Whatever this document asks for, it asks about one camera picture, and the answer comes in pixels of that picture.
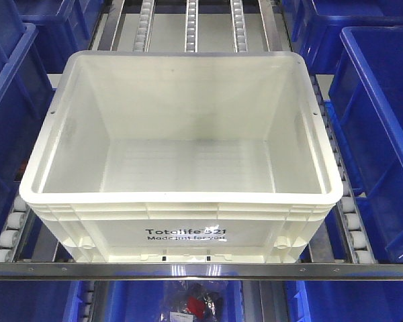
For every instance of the white plastic tote bin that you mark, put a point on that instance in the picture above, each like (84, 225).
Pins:
(203, 157)

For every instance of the bagged parts in lower bin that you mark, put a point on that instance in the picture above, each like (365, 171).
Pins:
(190, 300)

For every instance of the blue bin below centre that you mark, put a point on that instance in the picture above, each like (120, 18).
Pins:
(141, 301)

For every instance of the blue bin below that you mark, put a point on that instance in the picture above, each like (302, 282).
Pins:
(344, 300)
(141, 301)
(41, 300)

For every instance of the blue bin below right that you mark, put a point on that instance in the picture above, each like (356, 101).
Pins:
(344, 300)

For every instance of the blue bin upper right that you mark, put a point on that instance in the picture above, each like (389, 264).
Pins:
(314, 27)

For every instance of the blue bin upper left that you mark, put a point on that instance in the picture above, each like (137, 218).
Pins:
(64, 27)

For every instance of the blue bin below left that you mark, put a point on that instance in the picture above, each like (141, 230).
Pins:
(41, 300)

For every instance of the left centre roller track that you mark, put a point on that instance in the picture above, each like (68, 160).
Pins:
(143, 32)

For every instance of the right centre roller track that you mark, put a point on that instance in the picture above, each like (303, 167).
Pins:
(238, 26)

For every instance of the right white roller track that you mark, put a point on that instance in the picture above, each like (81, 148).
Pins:
(352, 232)

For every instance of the white roller track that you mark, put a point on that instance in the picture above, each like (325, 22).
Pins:
(352, 232)
(11, 233)

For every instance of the left white roller track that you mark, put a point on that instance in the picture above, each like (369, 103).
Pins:
(11, 233)

